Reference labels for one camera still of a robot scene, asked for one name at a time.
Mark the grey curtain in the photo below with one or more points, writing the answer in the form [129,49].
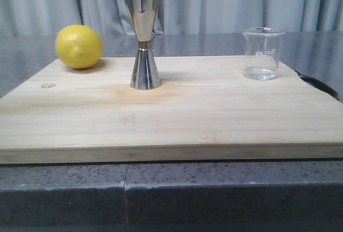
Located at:
[48,17]

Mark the clear glass beaker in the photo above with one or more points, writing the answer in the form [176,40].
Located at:
[262,52]

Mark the yellow lemon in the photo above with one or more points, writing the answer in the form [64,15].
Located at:
[78,46]

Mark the steel double jigger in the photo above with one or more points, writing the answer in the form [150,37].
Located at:
[143,14]

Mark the wooden cutting board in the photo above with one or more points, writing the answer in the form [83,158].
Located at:
[205,109]

